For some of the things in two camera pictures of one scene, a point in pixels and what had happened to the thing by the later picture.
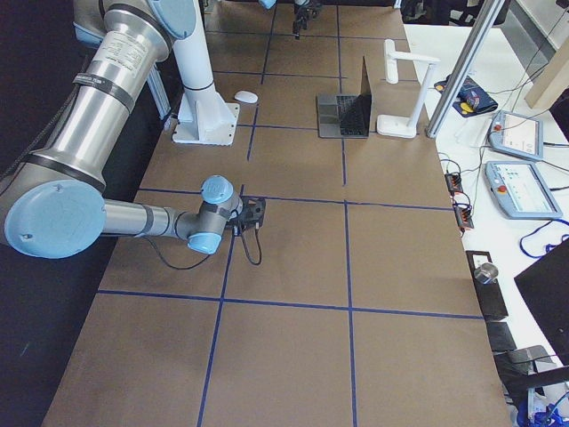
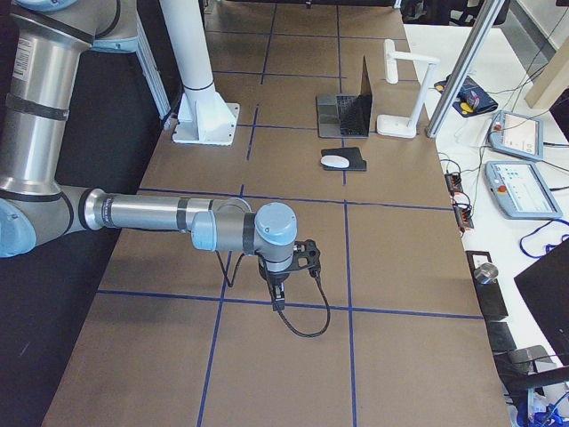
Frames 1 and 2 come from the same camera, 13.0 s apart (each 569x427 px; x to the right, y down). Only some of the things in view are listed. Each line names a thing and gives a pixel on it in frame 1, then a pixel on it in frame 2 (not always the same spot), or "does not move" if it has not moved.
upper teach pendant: x=517 y=134 does not move
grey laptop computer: x=346 y=116 does not move
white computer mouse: x=246 y=96 → x=334 y=161
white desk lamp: x=399 y=126 does not move
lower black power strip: x=463 y=216 does not move
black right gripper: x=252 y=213 → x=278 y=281
